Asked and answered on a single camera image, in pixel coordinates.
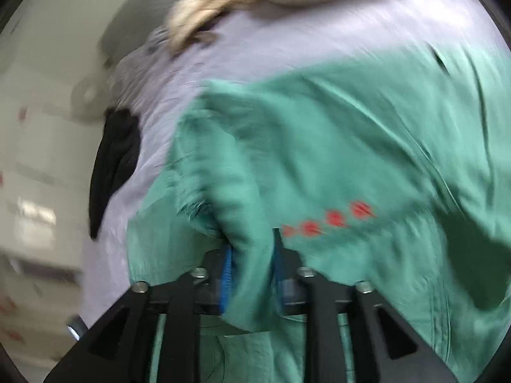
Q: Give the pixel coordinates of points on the black folded garment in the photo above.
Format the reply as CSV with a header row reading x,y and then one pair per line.
x,y
115,162

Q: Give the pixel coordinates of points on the lavender quilted bedspread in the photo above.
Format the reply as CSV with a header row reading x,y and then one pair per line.
x,y
243,45

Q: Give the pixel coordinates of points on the green work jacket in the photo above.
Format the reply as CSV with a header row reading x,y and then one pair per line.
x,y
392,168

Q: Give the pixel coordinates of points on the white electric fan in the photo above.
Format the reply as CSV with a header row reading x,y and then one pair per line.
x,y
90,98

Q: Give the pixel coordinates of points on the white wardrobe cabinet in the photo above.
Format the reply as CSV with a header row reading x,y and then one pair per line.
x,y
47,156

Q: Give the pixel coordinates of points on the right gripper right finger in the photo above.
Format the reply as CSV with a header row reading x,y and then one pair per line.
x,y
352,334

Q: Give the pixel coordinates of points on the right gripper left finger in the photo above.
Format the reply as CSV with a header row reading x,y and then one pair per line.
x,y
152,324

